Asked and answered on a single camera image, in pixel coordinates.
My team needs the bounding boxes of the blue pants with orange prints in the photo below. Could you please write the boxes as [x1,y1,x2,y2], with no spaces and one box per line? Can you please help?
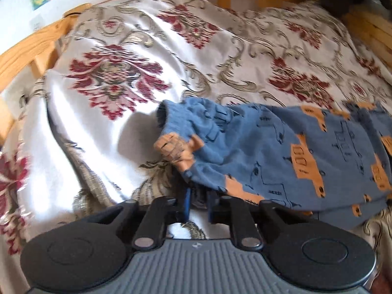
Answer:
[154,98,391,229]

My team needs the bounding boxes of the wooden bed frame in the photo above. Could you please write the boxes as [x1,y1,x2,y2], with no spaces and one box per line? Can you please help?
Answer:
[0,0,392,147]

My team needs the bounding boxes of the white floral bedspread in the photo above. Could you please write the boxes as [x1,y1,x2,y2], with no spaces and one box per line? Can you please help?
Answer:
[0,0,392,294]

